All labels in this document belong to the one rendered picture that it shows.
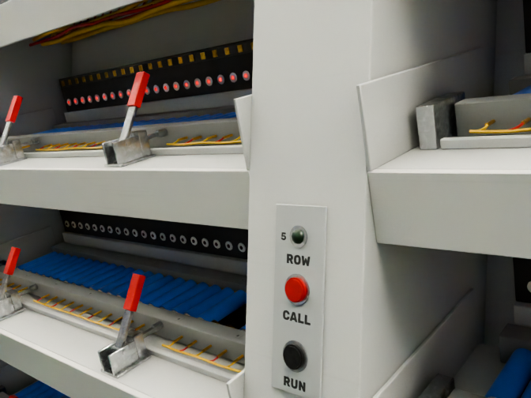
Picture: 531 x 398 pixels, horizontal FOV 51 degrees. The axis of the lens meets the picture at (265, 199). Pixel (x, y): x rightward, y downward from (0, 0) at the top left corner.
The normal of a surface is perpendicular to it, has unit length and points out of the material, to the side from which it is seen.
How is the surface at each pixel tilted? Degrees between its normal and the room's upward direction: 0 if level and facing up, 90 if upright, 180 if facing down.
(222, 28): 90
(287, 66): 90
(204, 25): 90
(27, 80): 90
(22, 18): 107
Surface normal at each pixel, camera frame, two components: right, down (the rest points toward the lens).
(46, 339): -0.18, -0.95
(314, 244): -0.66, 0.00
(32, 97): 0.75, 0.04
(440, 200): -0.64, 0.30
